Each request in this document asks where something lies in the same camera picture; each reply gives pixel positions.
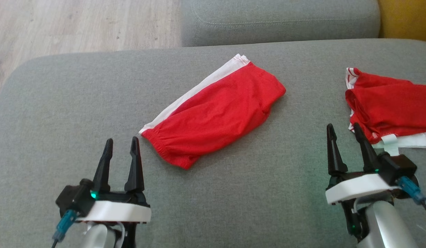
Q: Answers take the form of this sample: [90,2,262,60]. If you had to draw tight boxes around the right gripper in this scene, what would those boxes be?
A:
[325,123,406,241]

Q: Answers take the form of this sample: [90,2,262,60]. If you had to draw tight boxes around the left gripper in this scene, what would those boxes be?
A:
[77,136,152,248]

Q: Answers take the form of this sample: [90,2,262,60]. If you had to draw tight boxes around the red basketball jersey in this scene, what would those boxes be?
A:
[345,67,426,156]

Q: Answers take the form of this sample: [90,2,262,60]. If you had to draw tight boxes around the red shorts with white stripe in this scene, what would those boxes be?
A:
[139,53,286,170]

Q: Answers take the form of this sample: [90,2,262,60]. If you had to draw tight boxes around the yellow sofa backrest cushion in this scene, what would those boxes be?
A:
[378,0,426,43]

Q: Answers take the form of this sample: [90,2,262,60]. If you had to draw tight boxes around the teal right camera cable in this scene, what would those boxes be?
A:
[397,176,426,221]

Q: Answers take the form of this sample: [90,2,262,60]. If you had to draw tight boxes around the teal camera cable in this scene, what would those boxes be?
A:
[51,209,79,248]
[397,176,426,221]

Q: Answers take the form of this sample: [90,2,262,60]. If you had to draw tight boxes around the teal left camera cable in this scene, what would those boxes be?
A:
[51,209,79,248]

